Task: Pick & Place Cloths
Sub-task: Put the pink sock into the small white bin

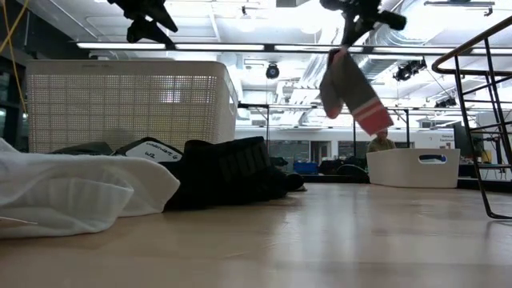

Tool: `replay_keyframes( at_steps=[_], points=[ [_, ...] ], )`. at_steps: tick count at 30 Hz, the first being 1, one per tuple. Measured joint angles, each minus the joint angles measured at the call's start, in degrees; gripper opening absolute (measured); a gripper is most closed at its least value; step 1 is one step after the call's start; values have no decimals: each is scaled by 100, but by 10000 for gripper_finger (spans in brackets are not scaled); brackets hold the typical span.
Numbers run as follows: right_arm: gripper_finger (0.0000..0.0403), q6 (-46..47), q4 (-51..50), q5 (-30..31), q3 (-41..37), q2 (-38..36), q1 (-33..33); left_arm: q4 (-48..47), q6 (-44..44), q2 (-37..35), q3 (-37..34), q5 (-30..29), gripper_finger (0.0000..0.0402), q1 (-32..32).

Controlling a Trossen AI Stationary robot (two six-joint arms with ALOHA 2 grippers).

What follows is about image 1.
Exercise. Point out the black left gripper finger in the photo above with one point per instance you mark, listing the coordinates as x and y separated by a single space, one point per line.
164 18
146 30

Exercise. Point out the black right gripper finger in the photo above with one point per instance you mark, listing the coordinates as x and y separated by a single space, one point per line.
363 31
349 34

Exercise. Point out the grey sock with red toe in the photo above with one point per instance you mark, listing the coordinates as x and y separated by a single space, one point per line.
352 88

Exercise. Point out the dark grey cloth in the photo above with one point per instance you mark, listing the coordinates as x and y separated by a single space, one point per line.
84 149

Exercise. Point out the black cloth with white label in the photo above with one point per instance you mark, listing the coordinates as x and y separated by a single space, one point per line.
232 176

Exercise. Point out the black track spotlight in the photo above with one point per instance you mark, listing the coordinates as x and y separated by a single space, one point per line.
408 71

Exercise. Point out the white perforated laundry basket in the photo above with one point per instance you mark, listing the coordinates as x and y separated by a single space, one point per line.
120 100

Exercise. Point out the person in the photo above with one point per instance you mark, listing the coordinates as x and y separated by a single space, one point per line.
382 145

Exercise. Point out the blue crate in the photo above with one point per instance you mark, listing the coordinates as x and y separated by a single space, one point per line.
306 168

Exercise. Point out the small white plastic bin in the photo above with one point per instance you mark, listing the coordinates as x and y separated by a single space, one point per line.
396 172

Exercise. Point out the black ceiling camera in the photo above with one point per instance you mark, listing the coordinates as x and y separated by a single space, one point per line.
272 71

